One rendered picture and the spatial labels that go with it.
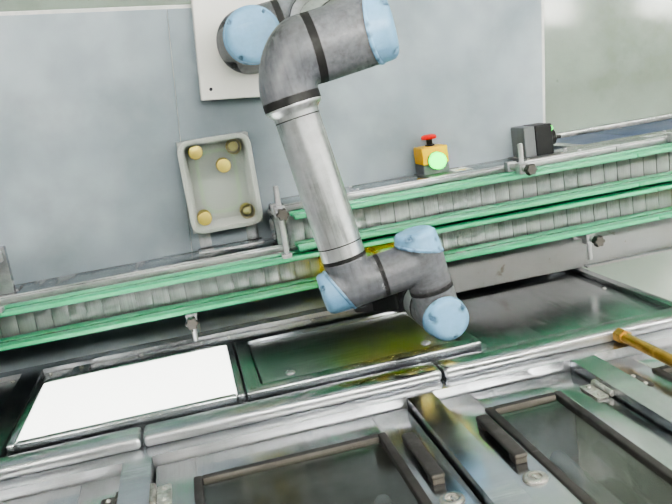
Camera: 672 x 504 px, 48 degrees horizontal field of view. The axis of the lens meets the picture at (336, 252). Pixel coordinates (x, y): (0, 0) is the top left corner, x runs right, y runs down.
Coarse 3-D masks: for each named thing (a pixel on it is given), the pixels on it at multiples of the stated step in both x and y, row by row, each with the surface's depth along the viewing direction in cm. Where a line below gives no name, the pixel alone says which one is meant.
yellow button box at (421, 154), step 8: (432, 144) 193; (440, 144) 194; (416, 152) 195; (424, 152) 191; (416, 160) 196; (424, 160) 191; (448, 160) 193; (416, 168) 197; (424, 168) 192; (432, 168) 192; (448, 168) 193
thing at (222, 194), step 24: (192, 144) 177; (216, 144) 185; (192, 168) 185; (216, 168) 186; (240, 168) 187; (192, 192) 186; (216, 192) 187; (240, 192) 188; (192, 216) 180; (216, 216) 188; (240, 216) 188
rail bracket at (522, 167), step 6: (522, 150) 182; (522, 156) 182; (504, 162) 189; (510, 162) 188; (516, 162) 189; (522, 162) 182; (504, 168) 190; (510, 168) 188; (516, 168) 183; (522, 168) 181; (528, 168) 178; (534, 168) 178; (528, 174) 178; (534, 174) 178
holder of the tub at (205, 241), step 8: (176, 144) 178; (256, 224) 192; (248, 232) 192; (256, 232) 192; (200, 240) 190; (208, 240) 190; (248, 240) 192; (256, 240) 190; (200, 248) 191; (208, 248) 189; (216, 248) 187; (224, 248) 186
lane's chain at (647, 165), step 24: (576, 168) 194; (600, 168) 196; (624, 168) 197; (648, 168) 199; (456, 192) 189; (480, 192) 190; (504, 192) 191; (528, 192) 193; (552, 192) 194; (288, 216) 181; (360, 216) 185; (384, 216) 186; (408, 216) 187
